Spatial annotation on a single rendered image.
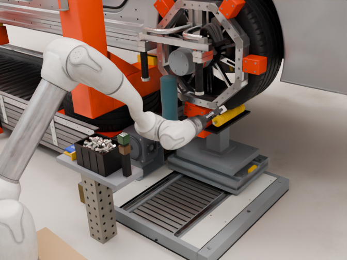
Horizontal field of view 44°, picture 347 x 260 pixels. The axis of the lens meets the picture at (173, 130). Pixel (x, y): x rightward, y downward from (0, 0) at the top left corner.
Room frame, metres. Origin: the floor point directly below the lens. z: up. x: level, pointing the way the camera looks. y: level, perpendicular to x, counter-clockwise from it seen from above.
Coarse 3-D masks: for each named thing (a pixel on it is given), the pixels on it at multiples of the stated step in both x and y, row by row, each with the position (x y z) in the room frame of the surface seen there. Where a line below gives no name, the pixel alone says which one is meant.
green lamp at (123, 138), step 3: (123, 132) 1.68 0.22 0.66; (117, 135) 1.65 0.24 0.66; (120, 135) 1.65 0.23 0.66; (123, 135) 1.65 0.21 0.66; (126, 135) 1.65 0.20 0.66; (129, 135) 1.65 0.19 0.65; (120, 138) 1.64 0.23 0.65; (123, 138) 1.63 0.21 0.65; (126, 138) 1.64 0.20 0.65; (129, 138) 1.65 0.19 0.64; (120, 141) 1.64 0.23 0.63; (123, 141) 1.63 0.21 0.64; (126, 141) 1.64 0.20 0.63; (129, 141) 1.65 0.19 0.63; (123, 144) 1.63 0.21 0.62
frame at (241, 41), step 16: (192, 0) 2.20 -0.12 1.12; (208, 0) 2.15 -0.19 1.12; (176, 16) 2.27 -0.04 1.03; (224, 16) 2.03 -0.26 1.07; (240, 32) 2.02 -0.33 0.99; (160, 48) 2.29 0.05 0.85; (240, 48) 1.97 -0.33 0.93; (160, 64) 2.29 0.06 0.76; (240, 64) 1.96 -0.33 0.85; (240, 80) 1.96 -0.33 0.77; (192, 96) 2.16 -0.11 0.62; (208, 96) 2.15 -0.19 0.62; (224, 96) 2.02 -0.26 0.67
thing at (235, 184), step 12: (168, 156) 2.32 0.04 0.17; (264, 156) 2.27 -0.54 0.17; (180, 168) 2.25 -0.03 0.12; (192, 168) 2.19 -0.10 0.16; (204, 168) 2.19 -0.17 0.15; (252, 168) 2.12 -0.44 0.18; (264, 168) 2.22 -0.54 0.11; (204, 180) 2.13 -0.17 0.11; (216, 180) 2.07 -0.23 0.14; (228, 180) 2.02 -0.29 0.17; (240, 180) 2.02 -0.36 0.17; (252, 180) 2.11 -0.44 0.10
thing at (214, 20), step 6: (216, 18) 2.36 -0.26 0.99; (222, 30) 2.34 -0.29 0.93; (228, 36) 2.27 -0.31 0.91; (228, 42) 2.26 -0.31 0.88; (228, 48) 2.26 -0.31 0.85; (234, 48) 2.27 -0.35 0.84; (228, 54) 2.26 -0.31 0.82; (234, 54) 2.28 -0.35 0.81; (222, 66) 2.34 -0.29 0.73; (228, 66) 2.31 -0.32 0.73; (228, 72) 2.31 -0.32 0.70
